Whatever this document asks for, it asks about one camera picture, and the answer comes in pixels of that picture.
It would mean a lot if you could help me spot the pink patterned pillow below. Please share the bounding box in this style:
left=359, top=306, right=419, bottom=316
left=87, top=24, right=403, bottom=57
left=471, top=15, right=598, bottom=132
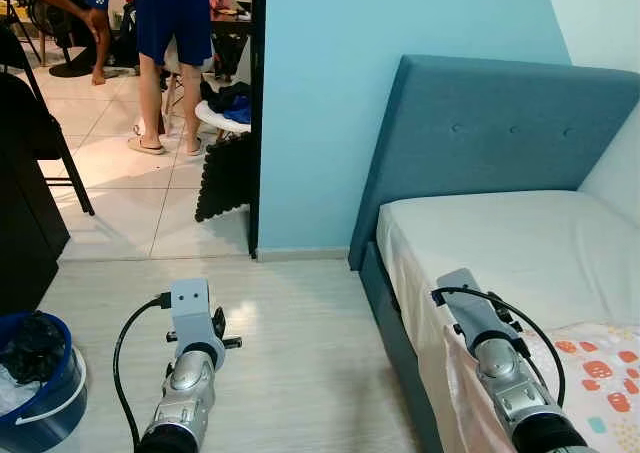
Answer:
left=443, top=321, right=640, bottom=453

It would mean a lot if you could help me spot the mattress with cream sheet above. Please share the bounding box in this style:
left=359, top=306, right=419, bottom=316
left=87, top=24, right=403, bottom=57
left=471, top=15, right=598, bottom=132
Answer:
left=376, top=189, right=640, bottom=453

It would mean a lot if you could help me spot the black foam floor mat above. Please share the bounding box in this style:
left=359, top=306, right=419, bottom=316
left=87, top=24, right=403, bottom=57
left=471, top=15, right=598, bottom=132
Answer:
left=194, top=133, right=253, bottom=224

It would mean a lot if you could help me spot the blue plastic bucket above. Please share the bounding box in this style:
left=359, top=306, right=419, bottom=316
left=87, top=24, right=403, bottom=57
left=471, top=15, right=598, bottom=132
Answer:
left=0, top=311, right=89, bottom=453

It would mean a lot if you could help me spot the black crumpled bag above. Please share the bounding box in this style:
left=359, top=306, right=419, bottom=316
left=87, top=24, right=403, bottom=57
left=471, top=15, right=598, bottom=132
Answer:
left=3, top=311, right=69, bottom=384

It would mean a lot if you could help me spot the teal upholstered bed headboard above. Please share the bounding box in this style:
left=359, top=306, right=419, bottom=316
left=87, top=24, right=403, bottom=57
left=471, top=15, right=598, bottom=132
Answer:
left=348, top=55, right=640, bottom=271

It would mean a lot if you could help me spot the white chair under clothes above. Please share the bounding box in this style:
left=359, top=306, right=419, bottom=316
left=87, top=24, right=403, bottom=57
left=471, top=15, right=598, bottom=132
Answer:
left=195, top=98, right=253, bottom=139

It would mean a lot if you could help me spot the white cloth in bucket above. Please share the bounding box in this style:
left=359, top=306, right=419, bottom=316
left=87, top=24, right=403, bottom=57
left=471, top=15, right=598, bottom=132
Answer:
left=0, top=365, right=41, bottom=414

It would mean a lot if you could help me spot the black metal folding stand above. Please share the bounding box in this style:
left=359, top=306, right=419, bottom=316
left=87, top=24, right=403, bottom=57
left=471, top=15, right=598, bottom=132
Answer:
left=0, top=23, right=96, bottom=217

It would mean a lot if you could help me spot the black wooden cabinet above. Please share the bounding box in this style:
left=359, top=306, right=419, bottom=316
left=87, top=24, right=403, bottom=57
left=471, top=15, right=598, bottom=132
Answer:
left=0, top=73, right=71, bottom=314

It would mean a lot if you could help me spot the dark blue clothes pile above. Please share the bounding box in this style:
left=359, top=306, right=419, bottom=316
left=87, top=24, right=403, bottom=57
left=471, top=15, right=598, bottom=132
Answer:
left=200, top=80, right=253, bottom=124

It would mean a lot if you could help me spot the black floor fan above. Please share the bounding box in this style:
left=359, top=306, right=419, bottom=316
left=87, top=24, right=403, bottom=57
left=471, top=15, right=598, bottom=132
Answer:
left=25, top=0, right=101, bottom=80

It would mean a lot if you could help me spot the bending barefoot person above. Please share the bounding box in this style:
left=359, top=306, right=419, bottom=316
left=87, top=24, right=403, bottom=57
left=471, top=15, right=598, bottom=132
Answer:
left=22, top=0, right=116, bottom=86

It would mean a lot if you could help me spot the person in blue shorts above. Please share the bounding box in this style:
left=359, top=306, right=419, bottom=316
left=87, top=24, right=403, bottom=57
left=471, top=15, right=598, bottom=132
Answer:
left=127, top=0, right=216, bottom=156

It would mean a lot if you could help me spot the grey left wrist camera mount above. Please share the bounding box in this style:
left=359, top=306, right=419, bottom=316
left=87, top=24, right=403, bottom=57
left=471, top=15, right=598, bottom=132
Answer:
left=168, top=278, right=227, bottom=349

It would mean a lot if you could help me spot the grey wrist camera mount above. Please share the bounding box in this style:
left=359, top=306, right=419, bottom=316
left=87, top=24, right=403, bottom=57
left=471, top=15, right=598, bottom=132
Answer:
left=436, top=268, right=513, bottom=352
left=168, top=278, right=227, bottom=349

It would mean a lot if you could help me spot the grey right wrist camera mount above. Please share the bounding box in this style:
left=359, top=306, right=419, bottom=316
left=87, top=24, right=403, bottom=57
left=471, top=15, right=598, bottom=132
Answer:
left=436, top=268, right=513, bottom=352

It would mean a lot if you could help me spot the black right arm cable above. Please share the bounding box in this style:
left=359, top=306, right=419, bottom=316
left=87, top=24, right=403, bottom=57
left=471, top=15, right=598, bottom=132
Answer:
left=431, top=286, right=568, bottom=409

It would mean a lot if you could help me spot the dark blue bed frame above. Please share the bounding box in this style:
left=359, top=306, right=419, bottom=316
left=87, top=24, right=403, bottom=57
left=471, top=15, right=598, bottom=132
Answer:
left=358, top=241, right=446, bottom=453

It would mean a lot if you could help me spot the black door frame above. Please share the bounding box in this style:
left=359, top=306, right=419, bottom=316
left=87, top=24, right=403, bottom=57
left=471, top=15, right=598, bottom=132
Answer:
left=248, top=0, right=266, bottom=257

